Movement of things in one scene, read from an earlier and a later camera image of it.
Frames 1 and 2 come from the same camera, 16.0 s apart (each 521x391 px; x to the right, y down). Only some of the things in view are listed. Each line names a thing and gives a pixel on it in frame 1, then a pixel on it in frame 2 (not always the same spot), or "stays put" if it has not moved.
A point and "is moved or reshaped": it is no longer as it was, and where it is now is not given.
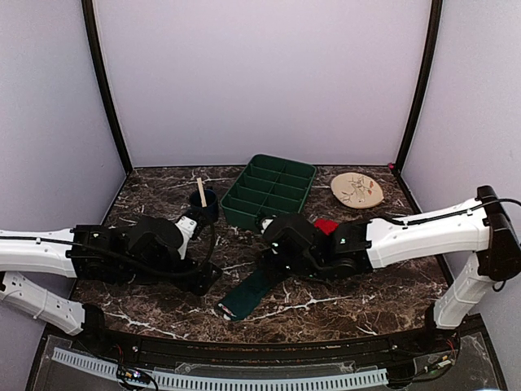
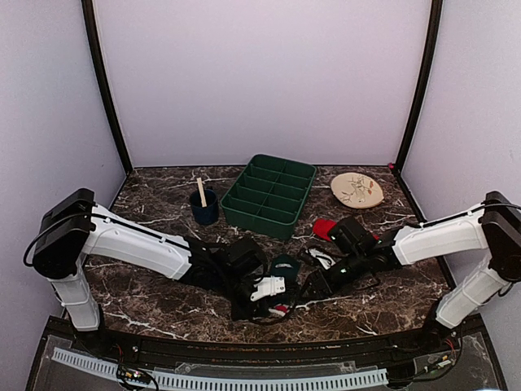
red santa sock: x=326 y=225 stays put
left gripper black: x=203 y=280 to x=261 y=309
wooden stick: x=202 y=195 stays put
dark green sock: x=241 y=301 is moved or reshaped
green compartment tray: x=266 y=186 stays put
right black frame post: x=426 y=61 stays put
